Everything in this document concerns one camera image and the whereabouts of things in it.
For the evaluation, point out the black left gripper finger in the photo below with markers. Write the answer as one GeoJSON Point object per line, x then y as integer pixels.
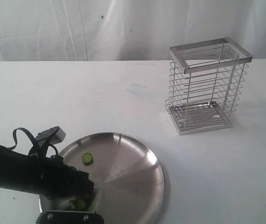
{"type": "Point", "coordinates": [78, 182]}

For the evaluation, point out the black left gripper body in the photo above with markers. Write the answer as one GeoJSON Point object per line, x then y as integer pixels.
{"type": "Point", "coordinates": [50, 177]}

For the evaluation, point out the green vegetable piece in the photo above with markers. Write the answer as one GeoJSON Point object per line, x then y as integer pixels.
{"type": "Point", "coordinates": [81, 205]}

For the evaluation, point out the green vegetable slice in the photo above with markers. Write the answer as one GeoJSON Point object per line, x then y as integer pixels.
{"type": "Point", "coordinates": [87, 159]}

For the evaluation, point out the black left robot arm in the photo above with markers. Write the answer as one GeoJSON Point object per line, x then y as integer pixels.
{"type": "Point", "coordinates": [14, 168]}

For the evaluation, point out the round steel plate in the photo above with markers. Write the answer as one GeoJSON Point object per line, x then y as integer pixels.
{"type": "Point", "coordinates": [131, 185]}

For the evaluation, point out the white backdrop curtain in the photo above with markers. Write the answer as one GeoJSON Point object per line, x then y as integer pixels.
{"type": "Point", "coordinates": [95, 30]}

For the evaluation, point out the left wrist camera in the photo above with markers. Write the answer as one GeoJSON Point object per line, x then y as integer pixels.
{"type": "Point", "coordinates": [46, 139]}

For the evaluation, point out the metal wire utensil holder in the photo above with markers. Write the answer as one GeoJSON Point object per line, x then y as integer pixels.
{"type": "Point", "coordinates": [204, 84]}

